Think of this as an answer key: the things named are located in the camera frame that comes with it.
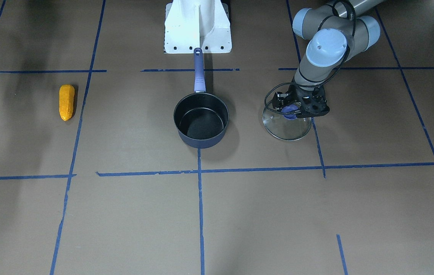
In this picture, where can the yellow toy corn cob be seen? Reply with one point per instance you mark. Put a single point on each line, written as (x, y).
(66, 98)

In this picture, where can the glass pot lid blue knob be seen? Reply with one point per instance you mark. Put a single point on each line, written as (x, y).
(285, 127)

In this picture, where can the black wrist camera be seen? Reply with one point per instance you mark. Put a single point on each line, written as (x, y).
(280, 100)

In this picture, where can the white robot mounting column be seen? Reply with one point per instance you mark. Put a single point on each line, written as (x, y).
(191, 24)

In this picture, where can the dark blue saucepan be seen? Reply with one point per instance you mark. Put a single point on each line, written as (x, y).
(201, 118)

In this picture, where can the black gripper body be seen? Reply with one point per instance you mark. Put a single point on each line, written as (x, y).
(292, 94)

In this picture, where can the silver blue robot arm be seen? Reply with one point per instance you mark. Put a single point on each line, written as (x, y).
(336, 32)

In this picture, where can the brown paper table cover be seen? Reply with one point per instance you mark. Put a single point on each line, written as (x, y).
(114, 191)

